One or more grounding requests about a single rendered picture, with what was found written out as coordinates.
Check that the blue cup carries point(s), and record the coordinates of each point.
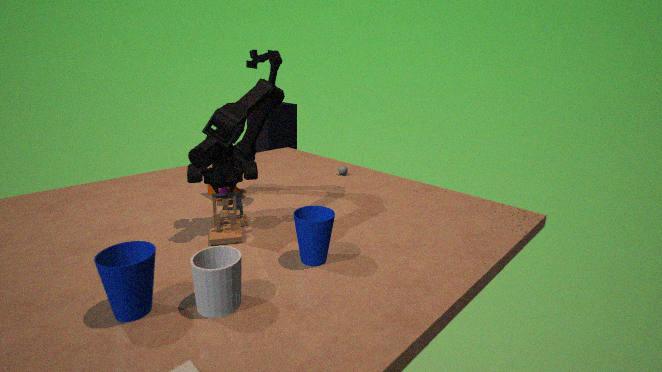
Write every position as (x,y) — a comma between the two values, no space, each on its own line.
(127,273)
(314,227)

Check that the beige flat square tile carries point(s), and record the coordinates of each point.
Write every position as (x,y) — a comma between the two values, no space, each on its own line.
(185,367)

